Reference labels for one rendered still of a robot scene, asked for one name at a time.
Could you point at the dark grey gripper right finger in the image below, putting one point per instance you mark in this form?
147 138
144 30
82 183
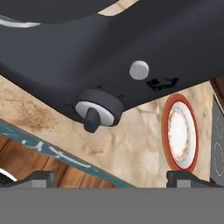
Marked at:
178 178

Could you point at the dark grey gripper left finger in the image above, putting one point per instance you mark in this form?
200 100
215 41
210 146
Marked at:
43 178

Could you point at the black grey mixer knob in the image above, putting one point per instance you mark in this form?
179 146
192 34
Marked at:
97 112

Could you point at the silver mixer bowl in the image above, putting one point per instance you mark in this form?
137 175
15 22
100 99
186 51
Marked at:
20 22

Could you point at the red rimmed white plate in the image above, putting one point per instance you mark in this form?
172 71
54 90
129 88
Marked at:
180 134

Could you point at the grey hob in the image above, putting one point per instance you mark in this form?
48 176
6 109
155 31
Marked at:
218 145

